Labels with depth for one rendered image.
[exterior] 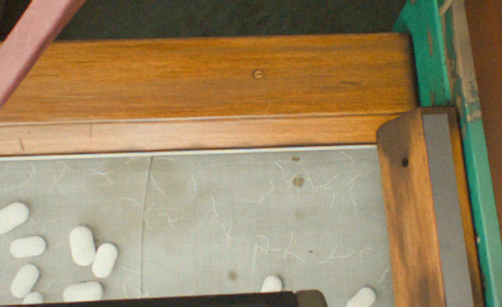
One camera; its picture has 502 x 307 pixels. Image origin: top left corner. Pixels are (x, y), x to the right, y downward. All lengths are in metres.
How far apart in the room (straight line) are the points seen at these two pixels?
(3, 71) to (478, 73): 0.45
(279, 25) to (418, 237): 1.05
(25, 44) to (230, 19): 1.36
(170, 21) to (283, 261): 1.00
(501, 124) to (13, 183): 0.46
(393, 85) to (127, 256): 0.32
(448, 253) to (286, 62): 0.26
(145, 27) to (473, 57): 1.07
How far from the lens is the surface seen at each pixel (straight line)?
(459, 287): 0.57
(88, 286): 0.65
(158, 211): 0.67
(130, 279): 0.67
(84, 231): 0.66
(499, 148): 0.56
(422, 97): 0.71
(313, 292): 0.34
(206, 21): 1.58
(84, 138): 0.69
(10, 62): 0.23
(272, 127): 0.68
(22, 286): 0.67
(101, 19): 1.60
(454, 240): 0.57
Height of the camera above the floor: 1.40
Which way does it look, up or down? 73 degrees down
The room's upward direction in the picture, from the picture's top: 11 degrees clockwise
